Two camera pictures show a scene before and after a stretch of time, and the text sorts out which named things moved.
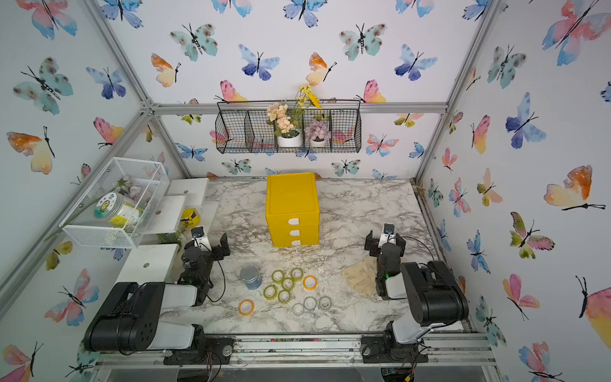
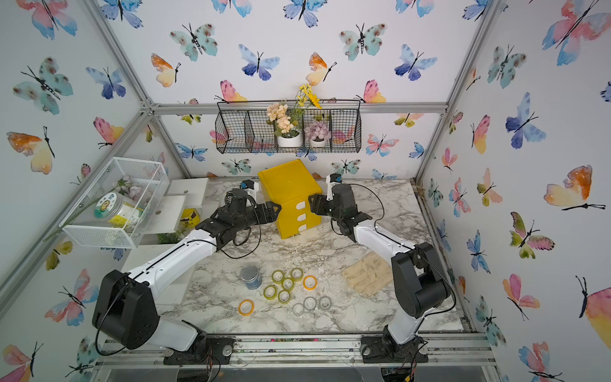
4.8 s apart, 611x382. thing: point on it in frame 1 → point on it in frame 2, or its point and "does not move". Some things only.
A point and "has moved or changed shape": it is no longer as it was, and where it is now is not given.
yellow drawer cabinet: x=292 y=209 has moved or changed shape
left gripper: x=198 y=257 → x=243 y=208
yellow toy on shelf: x=190 y=218 does not move
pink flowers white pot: x=317 y=133 does not move
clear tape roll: x=309 y=302 does not move
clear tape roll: x=324 y=302 does not move
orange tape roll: x=309 y=282 does not move
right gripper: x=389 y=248 → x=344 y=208
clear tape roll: x=297 y=309 does not move
